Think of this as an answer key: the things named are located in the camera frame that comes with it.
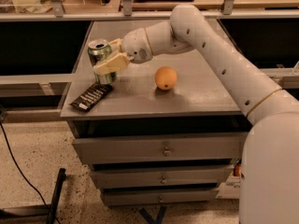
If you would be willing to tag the top grey drawer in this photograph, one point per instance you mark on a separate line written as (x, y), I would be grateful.
(177, 147)

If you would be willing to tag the black rxbar chocolate wrapper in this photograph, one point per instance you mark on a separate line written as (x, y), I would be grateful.
(91, 97)

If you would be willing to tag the metal shelf rail frame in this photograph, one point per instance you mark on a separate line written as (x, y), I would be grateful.
(100, 10)

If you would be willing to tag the grey drawer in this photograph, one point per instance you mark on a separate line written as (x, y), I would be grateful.
(159, 177)
(158, 196)
(177, 147)

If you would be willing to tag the middle grey drawer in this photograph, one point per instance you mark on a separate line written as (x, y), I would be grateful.
(159, 177)

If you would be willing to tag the cardboard box with snacks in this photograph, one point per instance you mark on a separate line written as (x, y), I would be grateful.
(230, 189)

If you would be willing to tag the grey drawer cabinet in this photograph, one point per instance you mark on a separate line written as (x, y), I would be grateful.
(137, 107)

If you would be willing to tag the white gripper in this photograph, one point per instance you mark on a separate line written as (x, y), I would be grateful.
(135, 46)

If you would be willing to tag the bottom grey drawer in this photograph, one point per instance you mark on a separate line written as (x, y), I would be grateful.
(158, 196)

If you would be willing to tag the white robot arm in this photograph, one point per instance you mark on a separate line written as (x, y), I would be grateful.
(269, 192)

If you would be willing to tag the orange fruit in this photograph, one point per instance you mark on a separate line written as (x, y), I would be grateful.
(166, 78)

